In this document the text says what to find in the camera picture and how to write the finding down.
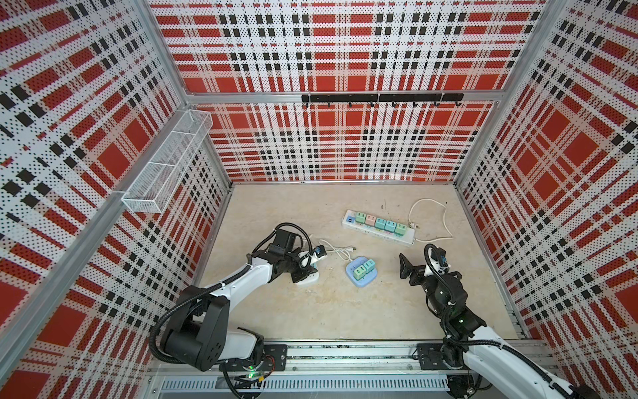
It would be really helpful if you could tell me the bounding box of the blue square power strip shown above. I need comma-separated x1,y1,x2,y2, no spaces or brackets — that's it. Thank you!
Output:
346,256,378,288

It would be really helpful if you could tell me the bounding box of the green plug adapter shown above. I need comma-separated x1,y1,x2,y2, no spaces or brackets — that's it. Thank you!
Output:
395,224,407,236
356,212,367,224
352,265,366,281

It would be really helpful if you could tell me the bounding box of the long white power strip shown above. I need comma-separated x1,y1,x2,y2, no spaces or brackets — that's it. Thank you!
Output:
342,209,415,246

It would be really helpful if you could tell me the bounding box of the white square power strip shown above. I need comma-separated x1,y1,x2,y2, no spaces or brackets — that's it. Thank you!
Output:
296,251,319,286

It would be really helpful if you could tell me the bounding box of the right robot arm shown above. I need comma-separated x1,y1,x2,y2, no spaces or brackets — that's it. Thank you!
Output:
399,244,600,398

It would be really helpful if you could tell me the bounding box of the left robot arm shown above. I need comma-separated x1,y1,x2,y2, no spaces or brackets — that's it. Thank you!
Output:
148,222,327,372

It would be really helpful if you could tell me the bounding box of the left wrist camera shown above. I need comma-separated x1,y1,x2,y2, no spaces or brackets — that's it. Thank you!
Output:
311,244,327,264

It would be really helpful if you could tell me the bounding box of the white cord of square strips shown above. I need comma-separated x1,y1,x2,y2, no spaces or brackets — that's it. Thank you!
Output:
318,238,357,263

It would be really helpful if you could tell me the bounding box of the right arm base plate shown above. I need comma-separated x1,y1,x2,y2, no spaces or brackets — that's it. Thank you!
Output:
416,342,466,371

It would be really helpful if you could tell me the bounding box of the aluminium front rail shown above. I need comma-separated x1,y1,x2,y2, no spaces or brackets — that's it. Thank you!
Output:
149,338,557,372

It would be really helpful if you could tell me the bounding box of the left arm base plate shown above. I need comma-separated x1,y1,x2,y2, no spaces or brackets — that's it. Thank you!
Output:
221,344,288,372

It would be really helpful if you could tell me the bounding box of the white wire basket shelf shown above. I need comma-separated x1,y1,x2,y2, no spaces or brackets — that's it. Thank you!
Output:
122,110,212,214

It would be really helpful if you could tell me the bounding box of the black hook rail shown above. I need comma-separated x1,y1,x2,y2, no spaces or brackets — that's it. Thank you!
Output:
301,92,465,105

